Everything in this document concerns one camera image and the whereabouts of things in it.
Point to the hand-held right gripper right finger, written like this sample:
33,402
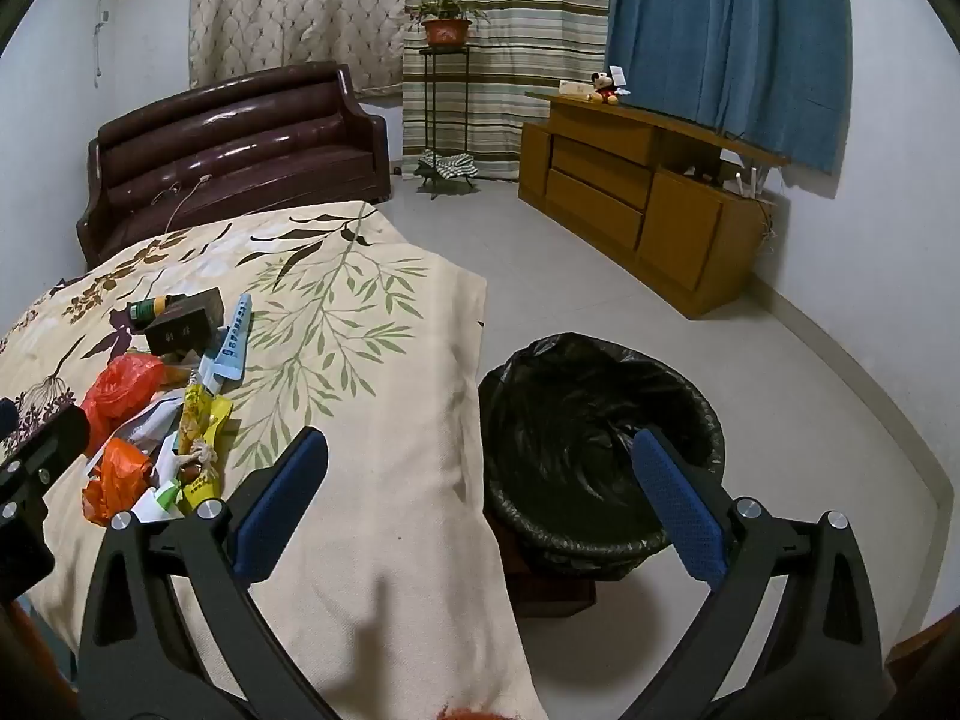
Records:
679,510

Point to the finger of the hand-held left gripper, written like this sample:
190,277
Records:
49,436
4,414

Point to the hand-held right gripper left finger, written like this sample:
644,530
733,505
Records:
281,510

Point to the orange plastic bag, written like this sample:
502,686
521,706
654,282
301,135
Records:
120,476
120,390

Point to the white paper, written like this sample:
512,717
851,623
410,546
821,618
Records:
146,427

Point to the green white packet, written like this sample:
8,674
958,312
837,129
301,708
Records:
161,501

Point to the trash bin with black bag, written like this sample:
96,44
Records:
570,450

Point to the yellow snack packet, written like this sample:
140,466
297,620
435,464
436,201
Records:
202,412

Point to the green bottle with black cap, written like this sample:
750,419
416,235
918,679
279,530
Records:
150,307

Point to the dark brown box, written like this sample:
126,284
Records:
180,331

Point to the long blue white packet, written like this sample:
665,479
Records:
232,341

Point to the floral beige blanket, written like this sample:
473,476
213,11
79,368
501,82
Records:
360,390

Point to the wooden cabinet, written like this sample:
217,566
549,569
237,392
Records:
675,225

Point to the brown leather sofa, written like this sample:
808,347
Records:
225,150

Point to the white router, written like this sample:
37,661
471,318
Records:
742,178

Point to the checked cloth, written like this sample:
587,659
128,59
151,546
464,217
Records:
450,163

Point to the mouse plush toy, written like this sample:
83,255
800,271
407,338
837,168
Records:
604,88

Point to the white flat box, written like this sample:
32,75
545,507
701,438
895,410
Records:
576,88

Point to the black metal plant stand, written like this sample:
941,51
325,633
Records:
431,90

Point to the blue curtain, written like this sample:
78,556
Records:
720,30

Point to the striped curtain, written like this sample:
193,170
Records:
517,52

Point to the beige patterned curtain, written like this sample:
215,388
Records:
300,7

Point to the potted plant in orange pot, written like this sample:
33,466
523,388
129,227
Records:
446,28

